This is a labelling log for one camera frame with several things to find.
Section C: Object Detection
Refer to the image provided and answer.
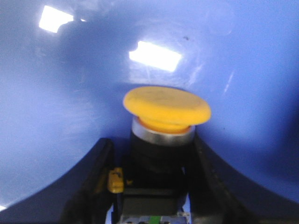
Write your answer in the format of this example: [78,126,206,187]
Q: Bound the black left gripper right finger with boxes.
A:
[190,136,299,224]

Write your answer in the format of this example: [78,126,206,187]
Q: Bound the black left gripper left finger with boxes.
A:
[0,138,114,224]

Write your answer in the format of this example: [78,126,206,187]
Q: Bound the yellow mushroom push button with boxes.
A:
[107,86,212,224]

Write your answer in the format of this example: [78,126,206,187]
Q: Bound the blue plastic tray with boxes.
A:
[0,0,299,208]

